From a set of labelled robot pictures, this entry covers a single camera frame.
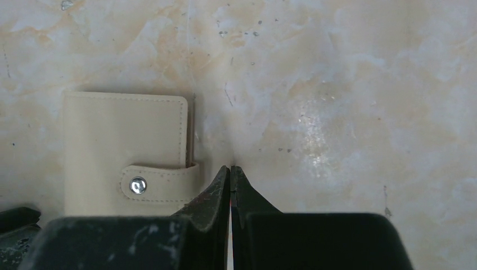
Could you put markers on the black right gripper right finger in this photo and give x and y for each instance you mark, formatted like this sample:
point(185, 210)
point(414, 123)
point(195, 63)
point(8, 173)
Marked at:
point(265, 238)

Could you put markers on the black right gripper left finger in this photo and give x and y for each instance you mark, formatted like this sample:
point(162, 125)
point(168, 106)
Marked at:
point(195, 237)

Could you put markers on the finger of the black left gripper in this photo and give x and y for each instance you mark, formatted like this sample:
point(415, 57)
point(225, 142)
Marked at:
point(18, 228)

